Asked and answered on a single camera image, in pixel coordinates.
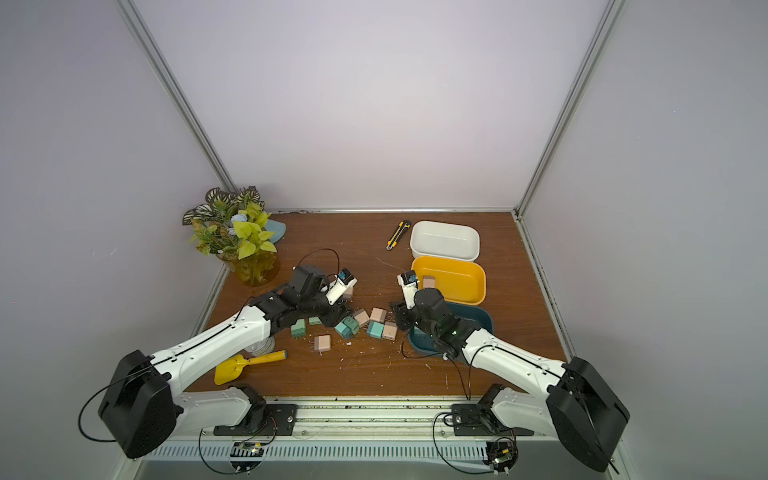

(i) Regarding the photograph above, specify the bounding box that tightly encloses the lone pink plug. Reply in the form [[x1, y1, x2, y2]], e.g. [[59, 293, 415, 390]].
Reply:
[[422, 276, 437, 289]]

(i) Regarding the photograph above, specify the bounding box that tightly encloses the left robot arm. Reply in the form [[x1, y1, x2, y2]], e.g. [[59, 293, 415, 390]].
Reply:
[[98, 265, 357, 459]]

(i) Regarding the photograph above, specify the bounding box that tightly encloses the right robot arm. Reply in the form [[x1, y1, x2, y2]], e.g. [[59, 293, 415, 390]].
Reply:
[[390, 288, 630, 472]]

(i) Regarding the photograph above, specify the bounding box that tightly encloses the dark teal storage box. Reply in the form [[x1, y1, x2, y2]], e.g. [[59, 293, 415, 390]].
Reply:
[[407, 302, 494, 355]]

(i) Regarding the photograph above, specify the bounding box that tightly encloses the yellow storage box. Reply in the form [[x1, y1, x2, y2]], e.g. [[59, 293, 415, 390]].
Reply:
[[411, 256, 487, 306]]

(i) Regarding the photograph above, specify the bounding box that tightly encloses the white storage box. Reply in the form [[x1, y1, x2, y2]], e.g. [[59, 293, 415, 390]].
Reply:
[[410, 221, 480, 262]]

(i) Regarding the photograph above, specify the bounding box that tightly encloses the green plug far left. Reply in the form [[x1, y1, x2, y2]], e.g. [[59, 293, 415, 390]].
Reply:
[[290, 319, 307, 338]]

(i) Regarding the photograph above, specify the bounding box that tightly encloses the pink plug centre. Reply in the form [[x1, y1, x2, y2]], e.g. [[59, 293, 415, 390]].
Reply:
[[370, 307, 387, 323]]

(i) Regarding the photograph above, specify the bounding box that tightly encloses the pink plug bottom left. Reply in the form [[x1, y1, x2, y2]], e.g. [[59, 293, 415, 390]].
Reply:
[[313, 334, 332, 353]]

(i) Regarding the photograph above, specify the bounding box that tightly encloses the teal plug centre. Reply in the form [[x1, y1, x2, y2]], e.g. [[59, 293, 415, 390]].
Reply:
[[367, 321, 385, 339]]

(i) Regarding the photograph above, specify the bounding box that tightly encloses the metal can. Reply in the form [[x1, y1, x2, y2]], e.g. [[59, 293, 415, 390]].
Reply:
[[249, 337, 275, 357]]

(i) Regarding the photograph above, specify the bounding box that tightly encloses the light blue oval object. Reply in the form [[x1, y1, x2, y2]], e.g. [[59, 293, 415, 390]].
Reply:
[[264, 219, 287, 244]]

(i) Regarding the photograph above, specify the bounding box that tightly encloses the artificial plant in amber vase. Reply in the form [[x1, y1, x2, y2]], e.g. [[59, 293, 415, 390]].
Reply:
[[182, 186, 279, 287]]

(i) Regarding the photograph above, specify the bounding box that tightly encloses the yellow toy shovel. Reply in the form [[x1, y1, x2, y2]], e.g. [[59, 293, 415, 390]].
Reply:
[[214, 350, 288, 386]]

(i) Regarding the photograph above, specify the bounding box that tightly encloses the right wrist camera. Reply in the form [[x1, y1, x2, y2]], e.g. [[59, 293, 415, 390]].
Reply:
[[397, 270, 419, 310]]

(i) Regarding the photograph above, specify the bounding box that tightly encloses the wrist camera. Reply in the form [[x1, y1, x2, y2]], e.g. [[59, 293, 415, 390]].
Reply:
[[397, 270, 419, 310], [326, 268, 357, 305]]

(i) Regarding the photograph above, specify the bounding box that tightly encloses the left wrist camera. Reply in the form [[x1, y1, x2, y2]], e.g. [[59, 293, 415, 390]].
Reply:
[[326, 268, 357, 305]]

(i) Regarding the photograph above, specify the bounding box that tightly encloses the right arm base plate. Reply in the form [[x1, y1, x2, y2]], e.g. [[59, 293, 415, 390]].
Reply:
[[444, 403, 534, 437]]

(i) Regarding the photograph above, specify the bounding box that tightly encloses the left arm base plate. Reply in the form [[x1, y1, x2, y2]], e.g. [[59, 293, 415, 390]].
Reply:
[[213, 404, 298, 437]]

